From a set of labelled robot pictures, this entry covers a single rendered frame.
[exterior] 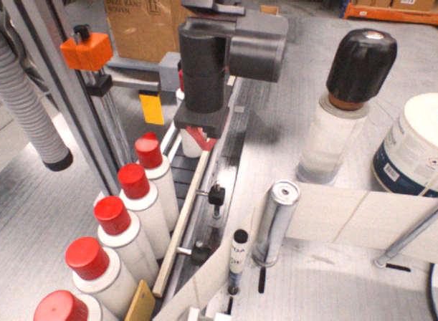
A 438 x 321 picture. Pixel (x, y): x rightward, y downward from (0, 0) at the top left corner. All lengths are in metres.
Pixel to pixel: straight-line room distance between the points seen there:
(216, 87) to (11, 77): 0.21
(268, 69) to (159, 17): 0.71
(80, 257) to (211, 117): 0.22
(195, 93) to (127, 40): 0.76
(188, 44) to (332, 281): 0.42
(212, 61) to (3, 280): 0.54
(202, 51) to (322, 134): 0.28
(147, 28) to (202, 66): 0.70
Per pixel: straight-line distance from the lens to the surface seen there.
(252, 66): 0.32
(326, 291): 0.51
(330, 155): 0.54
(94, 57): 0.37
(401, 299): 0.56
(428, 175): 0.61
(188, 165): 0.61
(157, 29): 1.02
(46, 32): 0.42
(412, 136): 0.60
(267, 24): 0.33
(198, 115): 0.38
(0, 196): 0.79
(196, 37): 0.33
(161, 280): 0.45
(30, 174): 0.80
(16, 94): 0.33
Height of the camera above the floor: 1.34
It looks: 48 degrees down
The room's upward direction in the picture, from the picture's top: straight up
